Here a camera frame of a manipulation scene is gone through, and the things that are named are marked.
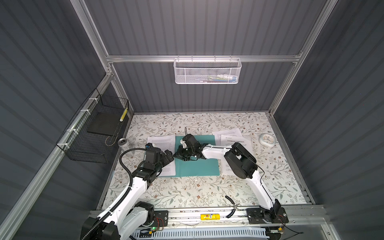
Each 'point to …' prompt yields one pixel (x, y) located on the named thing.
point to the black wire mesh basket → (92, 136)
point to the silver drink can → (122, 142)
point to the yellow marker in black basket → (123, 115)
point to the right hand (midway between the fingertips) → (173, 157)
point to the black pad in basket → (106, 122)
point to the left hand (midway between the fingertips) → (166, 155)
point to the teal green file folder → (200, 167)
